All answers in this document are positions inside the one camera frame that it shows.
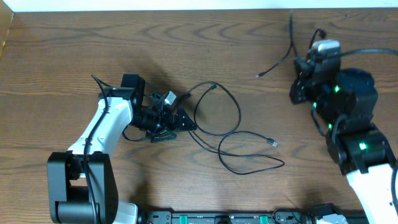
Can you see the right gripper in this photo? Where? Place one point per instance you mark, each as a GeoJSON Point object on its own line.
{"type": "Point", "coordinates": [305, 72]}

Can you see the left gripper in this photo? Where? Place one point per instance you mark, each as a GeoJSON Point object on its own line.
{"type": "Point", "coordinates": [178, 123]}

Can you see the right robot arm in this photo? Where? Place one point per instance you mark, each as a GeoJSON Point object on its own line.
{"type": "Point", "coordinates": [345, 99]}

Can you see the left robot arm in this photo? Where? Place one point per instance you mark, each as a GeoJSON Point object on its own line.
{"type": "Point", "coordinates": [81, 183]}

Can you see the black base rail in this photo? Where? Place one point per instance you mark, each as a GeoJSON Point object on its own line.
{"type": "Point", "coordinates": [326, 213]}

